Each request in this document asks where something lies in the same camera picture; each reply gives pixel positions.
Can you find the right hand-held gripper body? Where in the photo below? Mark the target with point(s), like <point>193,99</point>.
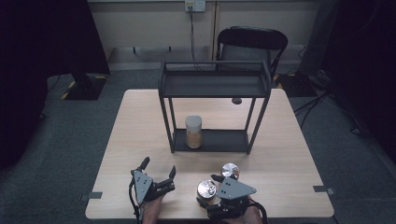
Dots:
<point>235,188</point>

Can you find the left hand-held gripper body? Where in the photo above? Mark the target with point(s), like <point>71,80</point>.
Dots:
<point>142,184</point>

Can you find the steel-lidded spice jar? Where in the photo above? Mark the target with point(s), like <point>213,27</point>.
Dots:
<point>206,189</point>
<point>230,170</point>

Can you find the grey-lidded jar of yellow grains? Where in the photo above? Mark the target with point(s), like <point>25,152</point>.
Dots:
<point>193,124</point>

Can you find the black metal two-tier rack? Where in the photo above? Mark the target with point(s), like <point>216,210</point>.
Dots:
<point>214,85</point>

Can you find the person's left hand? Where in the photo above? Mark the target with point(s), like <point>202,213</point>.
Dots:
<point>152,213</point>

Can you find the person's right hand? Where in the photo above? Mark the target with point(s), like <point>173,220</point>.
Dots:
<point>249,217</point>

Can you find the grey tape piece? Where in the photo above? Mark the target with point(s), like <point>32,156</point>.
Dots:
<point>320,188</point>
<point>95,195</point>

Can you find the dark table grommet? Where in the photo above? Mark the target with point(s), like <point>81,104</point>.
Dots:
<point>236,100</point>

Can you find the black stand base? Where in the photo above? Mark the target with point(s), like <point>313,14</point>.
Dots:
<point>84,88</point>

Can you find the black floor plate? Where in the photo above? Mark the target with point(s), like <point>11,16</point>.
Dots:
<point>295,85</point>

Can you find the black folding chair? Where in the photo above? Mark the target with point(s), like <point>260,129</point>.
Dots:
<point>252,37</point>

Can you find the dark curtain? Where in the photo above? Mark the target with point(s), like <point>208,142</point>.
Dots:
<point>367,62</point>
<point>31,62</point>

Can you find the white wall socket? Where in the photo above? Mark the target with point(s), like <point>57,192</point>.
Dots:
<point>195,5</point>

